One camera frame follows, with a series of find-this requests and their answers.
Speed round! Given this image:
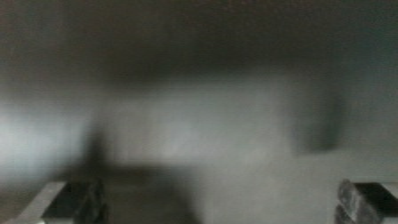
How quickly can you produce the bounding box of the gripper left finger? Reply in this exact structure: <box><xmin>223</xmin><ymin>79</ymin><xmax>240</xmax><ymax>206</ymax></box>
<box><xmin>15</xmin><ymin>181</ymin><xmax>109</xmax><ymax>224</ymax></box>

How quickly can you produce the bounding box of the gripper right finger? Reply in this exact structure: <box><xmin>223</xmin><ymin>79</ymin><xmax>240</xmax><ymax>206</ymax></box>
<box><xmin>335</xmin><ymin>179</ymin><xmax>398</xmax><ymax>224</ymax></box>

